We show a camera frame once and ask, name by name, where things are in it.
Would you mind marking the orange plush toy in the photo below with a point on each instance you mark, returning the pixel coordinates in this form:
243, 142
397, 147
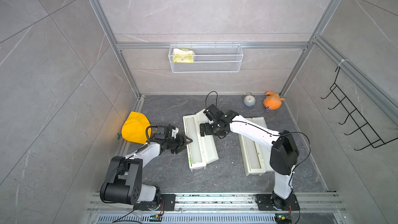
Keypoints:
272, 101

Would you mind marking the white dispenser base tray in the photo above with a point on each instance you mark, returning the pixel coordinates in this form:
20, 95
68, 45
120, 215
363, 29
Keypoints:
196, 166
247, 170

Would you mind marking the black wire hook rack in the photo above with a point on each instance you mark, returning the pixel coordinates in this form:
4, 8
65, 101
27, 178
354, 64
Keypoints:
361, 124

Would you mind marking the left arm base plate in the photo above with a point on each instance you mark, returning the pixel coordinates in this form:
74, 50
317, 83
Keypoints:
164, 202

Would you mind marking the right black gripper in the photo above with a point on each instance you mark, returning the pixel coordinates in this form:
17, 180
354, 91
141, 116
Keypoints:
206, 129

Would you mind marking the yellow bucket hat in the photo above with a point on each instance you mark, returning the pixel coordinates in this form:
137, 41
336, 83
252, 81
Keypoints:
133, 130

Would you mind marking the wire mesh wall basket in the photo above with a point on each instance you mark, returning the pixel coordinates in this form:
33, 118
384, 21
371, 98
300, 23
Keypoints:
211, 58

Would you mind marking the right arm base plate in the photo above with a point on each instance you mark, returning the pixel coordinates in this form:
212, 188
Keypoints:
268, 202

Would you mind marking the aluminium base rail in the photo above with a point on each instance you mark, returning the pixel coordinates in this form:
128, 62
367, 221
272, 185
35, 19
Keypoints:
222, 208

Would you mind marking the yellow wipes packet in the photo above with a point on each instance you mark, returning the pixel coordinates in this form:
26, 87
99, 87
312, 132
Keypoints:
183, 55

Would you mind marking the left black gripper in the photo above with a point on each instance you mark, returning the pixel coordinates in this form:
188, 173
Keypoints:
182, 141

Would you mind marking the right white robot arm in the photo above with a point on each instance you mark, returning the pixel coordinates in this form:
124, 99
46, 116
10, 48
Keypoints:
284, 151

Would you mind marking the white wrap dispenser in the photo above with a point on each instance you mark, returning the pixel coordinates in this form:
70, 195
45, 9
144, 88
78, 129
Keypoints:
208, 142

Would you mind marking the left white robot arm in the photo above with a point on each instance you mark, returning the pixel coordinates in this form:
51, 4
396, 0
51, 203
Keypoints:
124, 178

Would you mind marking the white dispenser lid with label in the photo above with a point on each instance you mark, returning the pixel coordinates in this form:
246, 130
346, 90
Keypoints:
266, 155

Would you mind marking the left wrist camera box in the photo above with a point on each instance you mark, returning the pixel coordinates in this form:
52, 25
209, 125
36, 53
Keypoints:
174, 132

